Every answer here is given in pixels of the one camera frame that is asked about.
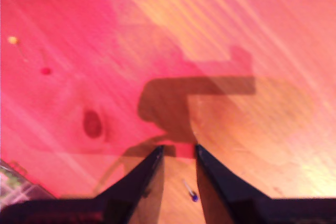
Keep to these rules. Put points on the yellow-headed pin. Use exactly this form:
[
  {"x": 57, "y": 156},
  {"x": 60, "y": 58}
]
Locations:
[{"x": 12, "y": 40}]

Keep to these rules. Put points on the clear plastic pin organizer box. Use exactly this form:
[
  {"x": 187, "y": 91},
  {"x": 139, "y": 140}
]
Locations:
[{"x": 15, "y": 187}]

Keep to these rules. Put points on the red-headed pin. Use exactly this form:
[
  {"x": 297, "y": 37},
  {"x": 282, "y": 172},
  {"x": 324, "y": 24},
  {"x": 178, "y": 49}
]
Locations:
[{"x": 46, "y": 71}]

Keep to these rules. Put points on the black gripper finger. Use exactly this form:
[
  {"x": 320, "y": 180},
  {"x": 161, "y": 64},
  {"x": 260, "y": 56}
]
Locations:
[
  {"x": 223, "y": 190},
  {"x": 141, "y": 182}
]

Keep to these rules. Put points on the dark blue-headed pin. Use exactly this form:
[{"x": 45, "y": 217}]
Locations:
[{"x": 194, "y": 198}]

